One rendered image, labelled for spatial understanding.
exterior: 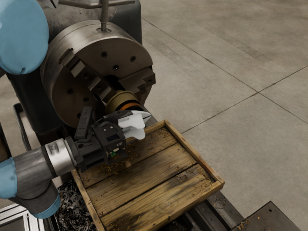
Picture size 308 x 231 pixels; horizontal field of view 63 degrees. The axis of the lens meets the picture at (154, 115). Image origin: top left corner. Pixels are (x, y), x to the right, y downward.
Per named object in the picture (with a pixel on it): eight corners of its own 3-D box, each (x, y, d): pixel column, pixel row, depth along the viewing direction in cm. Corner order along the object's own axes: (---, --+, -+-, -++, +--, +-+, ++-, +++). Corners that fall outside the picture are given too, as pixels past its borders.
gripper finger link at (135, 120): (159, 126, 62) (125, 140, 59) (147, 112, 66) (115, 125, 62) (159, 117, 60) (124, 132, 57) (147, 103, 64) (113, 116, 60)
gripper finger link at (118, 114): (134, 123, 63) (101, 137, 60) (131, 119, 64) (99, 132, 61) (133, 109, 60) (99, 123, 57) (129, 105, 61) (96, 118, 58)
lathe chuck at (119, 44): (49, 124, 81) (35, 27, 61) (135, 103, 96) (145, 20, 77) (57, 143, 75) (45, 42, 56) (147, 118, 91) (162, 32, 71)
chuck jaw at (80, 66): (91, 85, 73) (59, 62, 64) (103, 72, 72) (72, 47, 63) (107, 107, 66) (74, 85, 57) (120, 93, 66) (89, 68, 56)
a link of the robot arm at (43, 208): (35, 183, 68) (20, 159, 61) (69, 198, 65) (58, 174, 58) (13, 209, 63) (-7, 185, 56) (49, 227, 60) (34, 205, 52)
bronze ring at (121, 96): (98, 91, 65) (114, 112, 60) (130, 80, 69) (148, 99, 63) (103, 117, 72) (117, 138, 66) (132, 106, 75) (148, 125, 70)
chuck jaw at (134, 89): (112, 73, 74) (146, 58, 78) (115, 86, 78) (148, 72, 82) (129, 93, 68) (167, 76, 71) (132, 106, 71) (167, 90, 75)
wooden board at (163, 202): (69, 170, 79) (67, 162, 76) (166, 126, 92) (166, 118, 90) (111, 260, 60) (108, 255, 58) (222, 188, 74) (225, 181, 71)
